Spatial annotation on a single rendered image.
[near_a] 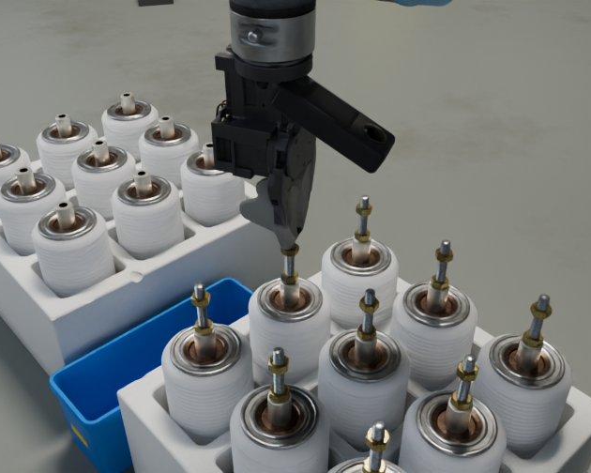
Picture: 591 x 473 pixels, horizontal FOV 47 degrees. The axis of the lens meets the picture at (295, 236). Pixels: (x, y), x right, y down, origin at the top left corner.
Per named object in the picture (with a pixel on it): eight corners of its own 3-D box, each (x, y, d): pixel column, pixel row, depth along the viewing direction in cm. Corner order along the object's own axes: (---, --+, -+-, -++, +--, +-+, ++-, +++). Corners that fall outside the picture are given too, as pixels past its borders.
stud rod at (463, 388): (462, 409, 64) (475, 353, 60) (464, 418, 64) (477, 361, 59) (451, 409, 64) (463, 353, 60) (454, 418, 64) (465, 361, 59)
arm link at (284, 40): (327, -4, 61) (294, 26, 55) (326, 47, 64) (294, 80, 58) (250, -12, 63) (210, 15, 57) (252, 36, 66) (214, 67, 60)
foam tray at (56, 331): (159, 198, 142) (148, 119, 131) (284, 291, 118) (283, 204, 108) (-29, 281, 120) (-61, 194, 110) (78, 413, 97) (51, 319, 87)
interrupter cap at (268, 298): (264, 329, 75) (264, 325, 75) (251, 285, 81) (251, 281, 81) (330, 318, 77) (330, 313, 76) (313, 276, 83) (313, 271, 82)
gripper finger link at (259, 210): (248, 237, 75) (245, 162, 70) (297, 250, 74) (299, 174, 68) (235, 252, 73) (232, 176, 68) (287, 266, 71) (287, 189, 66)
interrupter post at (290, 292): (281, 310, 78) (281, 288, 76) (277, 296, 80) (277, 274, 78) (302, 307, 78) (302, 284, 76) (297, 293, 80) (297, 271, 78)
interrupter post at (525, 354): (523, 351, 73) (530, 328, 71) (542, 365, 71) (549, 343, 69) (508, 361, 72) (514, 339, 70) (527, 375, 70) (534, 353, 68)
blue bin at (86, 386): (234, 331, 110) (230, 273, 103) (280, 369, 104) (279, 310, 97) (62, 437, 94) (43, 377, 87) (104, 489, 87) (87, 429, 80)
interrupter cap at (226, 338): (181, 388, 69) (180, 383, 68) (162, 338, 74) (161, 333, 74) (252, 365, 71) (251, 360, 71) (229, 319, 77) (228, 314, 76)
